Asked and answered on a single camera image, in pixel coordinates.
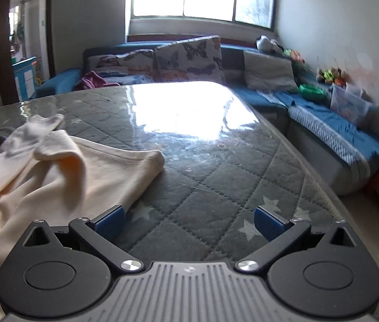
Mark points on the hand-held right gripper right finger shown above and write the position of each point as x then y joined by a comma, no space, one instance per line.
268,224

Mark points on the cream shirt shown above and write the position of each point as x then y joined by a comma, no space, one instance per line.
58,177

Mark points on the clear plastic storage box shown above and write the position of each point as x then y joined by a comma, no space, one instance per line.
349,102

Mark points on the colourful plush toys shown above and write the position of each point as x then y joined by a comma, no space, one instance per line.
332,75

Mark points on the blue sofa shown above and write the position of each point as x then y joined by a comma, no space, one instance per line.
350,130

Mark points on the blue cabinet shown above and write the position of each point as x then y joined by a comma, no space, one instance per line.
25,77

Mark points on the pink cloth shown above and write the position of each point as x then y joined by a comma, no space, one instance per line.
92,79

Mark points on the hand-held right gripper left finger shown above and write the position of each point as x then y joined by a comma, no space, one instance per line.
110,223

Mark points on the dark wooden door frame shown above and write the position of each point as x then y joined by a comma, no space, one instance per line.
3,40

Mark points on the small butterfly print cushion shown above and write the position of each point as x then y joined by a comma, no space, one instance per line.
125,62

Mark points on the grey cushion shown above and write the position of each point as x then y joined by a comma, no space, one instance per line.
268,70

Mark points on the large butterfly print cushion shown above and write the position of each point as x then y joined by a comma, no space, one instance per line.
189,58

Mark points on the panda plush toy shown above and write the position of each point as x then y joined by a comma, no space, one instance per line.
265,43

